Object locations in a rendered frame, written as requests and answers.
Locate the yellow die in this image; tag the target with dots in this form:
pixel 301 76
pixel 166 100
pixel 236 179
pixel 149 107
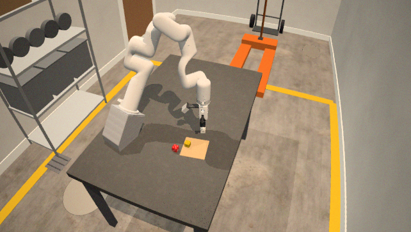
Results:
pixel 187 143

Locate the red die with white pips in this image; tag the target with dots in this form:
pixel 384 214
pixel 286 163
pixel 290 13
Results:
pixel 175 148

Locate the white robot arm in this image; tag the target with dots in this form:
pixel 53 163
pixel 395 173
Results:
pixel 162 23

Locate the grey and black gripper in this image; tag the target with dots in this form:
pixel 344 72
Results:
pixel 203 111

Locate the peach flat mat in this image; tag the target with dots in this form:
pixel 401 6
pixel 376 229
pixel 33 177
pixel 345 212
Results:
pixel 197 149

